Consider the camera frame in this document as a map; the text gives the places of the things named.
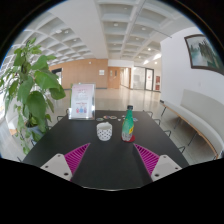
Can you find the green leafy potted plant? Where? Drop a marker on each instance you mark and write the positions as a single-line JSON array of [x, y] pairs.
[[28, 81]]

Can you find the framed landscape painting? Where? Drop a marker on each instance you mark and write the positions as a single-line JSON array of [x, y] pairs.
[[202, 54]]

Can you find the round coaster left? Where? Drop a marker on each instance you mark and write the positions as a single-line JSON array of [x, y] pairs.
[[99, 119]]

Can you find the black chair right near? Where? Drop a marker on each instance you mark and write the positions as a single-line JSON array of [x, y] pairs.
[[182, 148]]

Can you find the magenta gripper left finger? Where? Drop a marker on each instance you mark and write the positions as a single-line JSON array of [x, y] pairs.
[[64, 166]]

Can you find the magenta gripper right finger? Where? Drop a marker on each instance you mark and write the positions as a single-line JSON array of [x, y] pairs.
[[157, 166]]

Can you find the red round coaster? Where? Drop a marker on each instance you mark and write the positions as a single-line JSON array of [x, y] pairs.
[[132, 139]]

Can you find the black chair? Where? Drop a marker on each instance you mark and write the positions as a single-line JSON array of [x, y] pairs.
[[182, 148], [168, 132]]

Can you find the green plastic water bottle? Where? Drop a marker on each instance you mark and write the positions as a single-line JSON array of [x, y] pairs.
[[128, 124]]

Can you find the round coaster middle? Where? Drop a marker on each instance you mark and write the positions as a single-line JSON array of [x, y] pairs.
[[106, 117]]

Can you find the white polka dot cup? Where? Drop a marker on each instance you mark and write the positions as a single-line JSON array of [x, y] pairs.
[[104, 131]]

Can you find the black chair right far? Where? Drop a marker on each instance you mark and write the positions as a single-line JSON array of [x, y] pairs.
[[168, 132]]

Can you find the acrylic sign stand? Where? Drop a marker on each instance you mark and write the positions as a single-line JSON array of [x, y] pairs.
[[82, 102]]

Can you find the long white bench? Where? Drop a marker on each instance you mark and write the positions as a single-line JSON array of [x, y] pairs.
[[205, 115]]

